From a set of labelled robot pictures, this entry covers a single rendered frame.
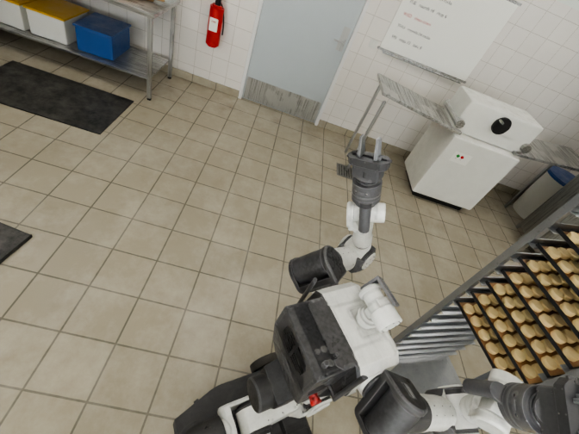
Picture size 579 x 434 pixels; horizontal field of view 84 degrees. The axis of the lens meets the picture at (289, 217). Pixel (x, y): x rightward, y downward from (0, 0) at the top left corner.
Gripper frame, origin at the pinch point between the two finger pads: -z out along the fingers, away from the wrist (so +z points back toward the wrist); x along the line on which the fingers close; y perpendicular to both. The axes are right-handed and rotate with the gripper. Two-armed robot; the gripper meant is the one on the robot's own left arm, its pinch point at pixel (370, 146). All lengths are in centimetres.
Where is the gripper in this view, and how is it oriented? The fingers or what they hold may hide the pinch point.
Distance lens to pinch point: 95.3
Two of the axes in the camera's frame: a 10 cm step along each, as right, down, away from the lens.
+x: 8.2, 3.0, -4.9
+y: -5.7, 5.5, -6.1
